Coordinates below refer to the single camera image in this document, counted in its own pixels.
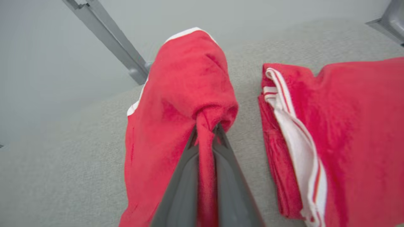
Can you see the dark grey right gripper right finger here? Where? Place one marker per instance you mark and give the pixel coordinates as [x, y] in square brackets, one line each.
[233, 195]

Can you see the red garment with white trim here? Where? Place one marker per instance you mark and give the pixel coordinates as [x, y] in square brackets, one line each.
[176, 94]

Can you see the grey wall partition post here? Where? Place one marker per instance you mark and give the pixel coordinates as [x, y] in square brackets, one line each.
[393, 22]
[110, 34]

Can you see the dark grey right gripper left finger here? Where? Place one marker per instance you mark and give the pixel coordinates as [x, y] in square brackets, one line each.
[180, 195]

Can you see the grey fabric sofa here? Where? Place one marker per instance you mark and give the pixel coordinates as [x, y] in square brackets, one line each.
[63, 173]

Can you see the red Bulls basketball jersey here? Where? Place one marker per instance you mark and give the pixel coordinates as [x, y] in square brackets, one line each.
[363, 126]

